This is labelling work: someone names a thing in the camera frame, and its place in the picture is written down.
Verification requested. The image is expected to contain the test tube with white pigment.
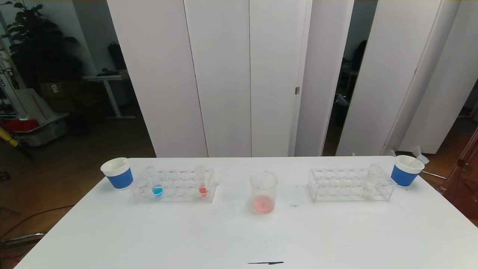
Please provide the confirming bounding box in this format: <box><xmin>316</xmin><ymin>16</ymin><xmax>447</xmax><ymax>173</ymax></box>
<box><xmin>364</xmin><ymin>164</ymin><xmax>382</xmax><ymax>199</ymax></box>

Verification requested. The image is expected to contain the test tube with blue pigment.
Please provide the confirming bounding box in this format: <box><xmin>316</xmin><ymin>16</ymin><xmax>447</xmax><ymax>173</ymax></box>
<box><xmin>149</xmin><ymin>167</ymin><xmax>164</xmax><ymax>198</ymax></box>

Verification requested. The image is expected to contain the black backpack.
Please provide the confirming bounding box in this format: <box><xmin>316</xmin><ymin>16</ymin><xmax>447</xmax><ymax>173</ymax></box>
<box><xmin>108</xmin><ymin>42</ymin><xmax>126</xmax><ymax>70</ymax></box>

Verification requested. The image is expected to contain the black floor cable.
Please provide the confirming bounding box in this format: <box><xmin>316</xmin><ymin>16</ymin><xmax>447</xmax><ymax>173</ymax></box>
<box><xmin>0</xmin><ymin>204</ymin><xmax>75</xmax><ymax>239</ymax></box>

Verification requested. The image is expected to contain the white leaning board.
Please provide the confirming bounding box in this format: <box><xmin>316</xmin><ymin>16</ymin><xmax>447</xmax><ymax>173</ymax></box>
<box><xmin>7</xmin><ymin>87</ymin><xmax>56</xmax><ymax>121</ymax></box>

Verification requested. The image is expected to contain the yellow tool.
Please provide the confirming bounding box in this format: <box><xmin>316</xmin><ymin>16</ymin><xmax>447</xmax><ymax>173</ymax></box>
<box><xmin>0</xmin><ymin>127</ymin><xmax>18</xmax><ymax>148</ymax></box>

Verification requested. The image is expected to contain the dark green potted plant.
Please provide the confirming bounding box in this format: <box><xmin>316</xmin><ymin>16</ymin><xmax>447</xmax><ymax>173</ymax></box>
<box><xmin>0</xmin><ymin>1</ymin><xmax>83</xmax><ymax>88</ymax></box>

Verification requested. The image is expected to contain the white machine base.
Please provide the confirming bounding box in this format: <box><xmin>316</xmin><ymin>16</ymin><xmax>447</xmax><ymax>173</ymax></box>
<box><xmin>15</xmin><ymin>113</ymin><xmax>70</xmax><ymax>147</ymax></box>

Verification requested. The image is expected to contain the brown cardboard box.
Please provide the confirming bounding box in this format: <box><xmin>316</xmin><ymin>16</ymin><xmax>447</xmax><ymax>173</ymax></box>
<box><xmin>37</xmin><ymin>80</ymin><xmax>67</xmax><ymax>99</ymax></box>

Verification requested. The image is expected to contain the metal chair leg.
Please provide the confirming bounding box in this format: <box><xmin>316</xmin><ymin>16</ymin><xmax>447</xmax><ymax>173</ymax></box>
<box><xmin>0</xmin><ymin>231</ymin><xmax>47</xmax><ymax>247</ymax></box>

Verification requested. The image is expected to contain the test tube with red pigment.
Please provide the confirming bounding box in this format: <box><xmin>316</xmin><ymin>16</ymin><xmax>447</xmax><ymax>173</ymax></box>
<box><xmin>409</xmin><ymin>154</ymin><xmax>430</xmax><ymax>167</ymax></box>
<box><xmin>195</xmin><ymin>166</ymin><xmax>209</xmax><ymax>197</ymax></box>

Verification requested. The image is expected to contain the white standing desk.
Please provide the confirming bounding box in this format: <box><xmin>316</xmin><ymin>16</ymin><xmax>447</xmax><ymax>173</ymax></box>
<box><xmin>83</xmin><ymin>70</ymin><xmax>136</xmax><ymax>120</ymax></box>

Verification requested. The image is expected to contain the clear glass beaker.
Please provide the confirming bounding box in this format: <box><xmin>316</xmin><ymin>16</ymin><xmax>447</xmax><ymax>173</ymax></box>
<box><xmin>249</xmin><ymin>171</ymin><xmax>279</xmax><ymax>215</ymax></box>

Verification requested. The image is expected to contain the blue and white cup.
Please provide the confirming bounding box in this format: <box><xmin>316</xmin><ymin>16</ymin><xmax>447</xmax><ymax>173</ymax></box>
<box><xmin>100</xmin><ymin>157</ymin><xmax>134</xmax><ymax>190</ymax></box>
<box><xmin>391</xmin><ymin>155</ymin><xmax>425</xmax><ymax>187</ymax></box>

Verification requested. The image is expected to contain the black bin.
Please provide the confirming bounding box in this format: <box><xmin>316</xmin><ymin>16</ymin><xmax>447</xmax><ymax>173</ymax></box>
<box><xmin>69</xmin><ymin>113</ymin><xmax>90</xmax><ymax>136</ymax></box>

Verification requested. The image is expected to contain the clear acrylic test tube rack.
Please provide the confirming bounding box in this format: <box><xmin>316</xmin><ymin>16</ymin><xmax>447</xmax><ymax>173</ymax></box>
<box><xmin>308</xmin><ymin>167</ymin><xmax>397</xmax><ymax>203</ymax></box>
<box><xmin>131</xmin><ymin>167</ymin><xmax>218</xmax><ymax>204</ymax></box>

